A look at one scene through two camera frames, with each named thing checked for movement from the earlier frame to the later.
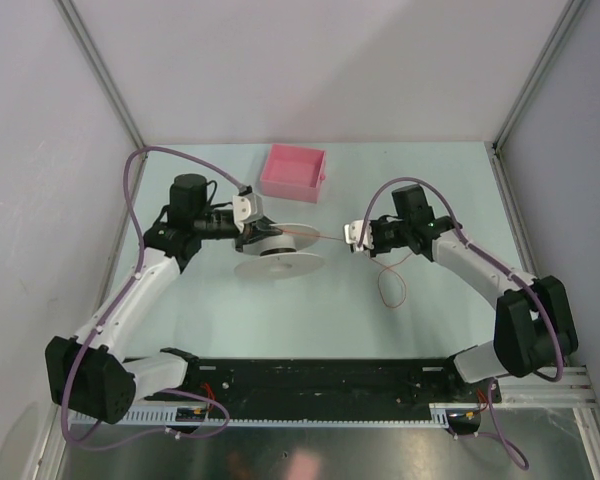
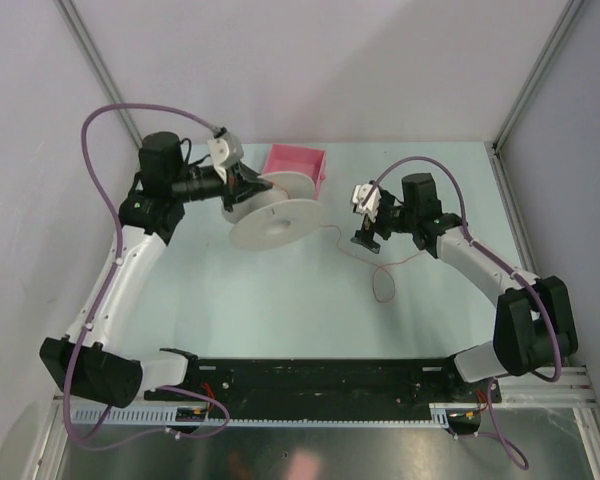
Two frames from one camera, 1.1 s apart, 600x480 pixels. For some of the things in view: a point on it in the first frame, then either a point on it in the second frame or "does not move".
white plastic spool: x=278 y=256 -> x=277 y=218
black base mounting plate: x=420 y=381 does not move
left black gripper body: x=245 y=235 -> x=231 y=186
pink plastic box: x=293 y=173 does not move
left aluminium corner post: x=82 y=36 does not move
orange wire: x=313 y=236 -> x=382 y=265
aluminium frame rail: x=574 y=390 does not move
